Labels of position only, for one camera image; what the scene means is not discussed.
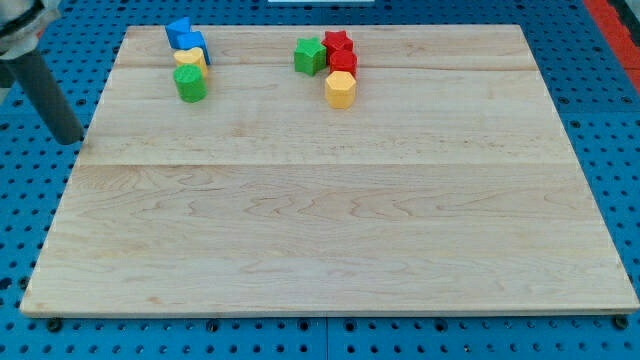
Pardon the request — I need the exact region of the blue cube block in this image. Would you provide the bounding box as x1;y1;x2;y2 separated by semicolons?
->
177;31;211;65

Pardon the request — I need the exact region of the yellow heart block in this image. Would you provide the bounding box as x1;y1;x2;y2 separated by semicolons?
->
173;47;208;76

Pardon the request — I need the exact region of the red tape strip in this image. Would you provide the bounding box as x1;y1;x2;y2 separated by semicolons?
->
583;0;639;90

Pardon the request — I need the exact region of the red cylinder block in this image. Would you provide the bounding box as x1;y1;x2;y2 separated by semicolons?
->
329;50;358;77

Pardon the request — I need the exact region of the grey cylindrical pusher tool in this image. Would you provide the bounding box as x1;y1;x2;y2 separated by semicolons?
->
1;49;84;145

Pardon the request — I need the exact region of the yellow hexagon block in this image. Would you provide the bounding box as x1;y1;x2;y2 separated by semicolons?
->
325;71;357;109

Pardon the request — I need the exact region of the wooden board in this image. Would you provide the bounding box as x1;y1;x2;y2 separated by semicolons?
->
20;24;639;318

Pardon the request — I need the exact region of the green star block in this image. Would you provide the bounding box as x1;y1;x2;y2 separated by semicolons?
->
293;37;327;76

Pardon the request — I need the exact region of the robot arm end white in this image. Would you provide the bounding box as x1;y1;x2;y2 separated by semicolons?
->
1;0;61;61

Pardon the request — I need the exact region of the blue triangle block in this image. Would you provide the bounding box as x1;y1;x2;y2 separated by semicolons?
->
165;17;192;50

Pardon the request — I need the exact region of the red star block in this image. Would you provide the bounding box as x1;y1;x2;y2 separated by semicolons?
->
321;30;354;64

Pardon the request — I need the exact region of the green cylinder block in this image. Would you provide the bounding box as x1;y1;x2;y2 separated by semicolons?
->
173;64;207;103

